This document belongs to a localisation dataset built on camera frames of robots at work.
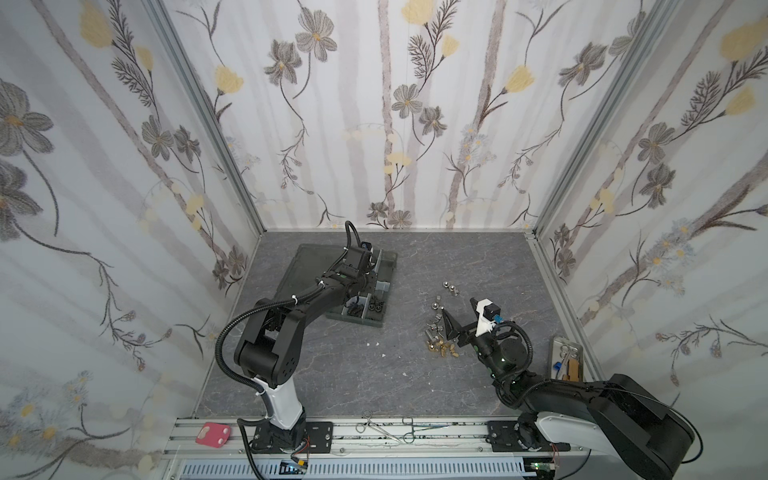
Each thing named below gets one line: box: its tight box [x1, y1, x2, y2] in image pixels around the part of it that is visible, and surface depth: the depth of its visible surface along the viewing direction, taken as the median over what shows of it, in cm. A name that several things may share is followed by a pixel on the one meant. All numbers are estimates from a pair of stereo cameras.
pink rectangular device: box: [195, 422, 231, 448], surface depth 75 cm
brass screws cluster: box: [426, 340, 459, 358], surface depth 90 cm
